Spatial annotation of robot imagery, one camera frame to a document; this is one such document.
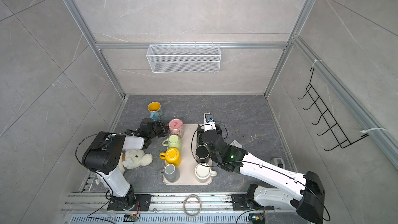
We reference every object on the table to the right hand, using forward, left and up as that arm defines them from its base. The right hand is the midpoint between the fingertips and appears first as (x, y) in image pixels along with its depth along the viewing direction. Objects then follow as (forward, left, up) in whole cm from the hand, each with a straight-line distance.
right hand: (204, 123), depth 73 cm
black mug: (-8, +1, -18) cm, 19 cm away
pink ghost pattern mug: (+7, +16, -14) cm, 22 cm away
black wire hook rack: (-15, -53, +7) cm, 56 cm away
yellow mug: (-9, +17, -17) cm, 26 cm away
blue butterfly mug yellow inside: (+20, +30, -16) cm, 39 cm away
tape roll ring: (-30, +11, -25) cm, 41 cm away
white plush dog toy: (-11, +38, -16) cm, 42 cm away
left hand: (+16, +20, -16) cm, 30 cm away
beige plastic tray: (-15, +11, -25) cm, 31 cm away
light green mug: (-1, +17, -16) cm, 23 cm away
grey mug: (-18, +17, -16) cm, 29 cm away
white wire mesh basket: (+49, +12, +4) cm, 51 cm away
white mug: (-17, +1, -19) cm, 25 cm away
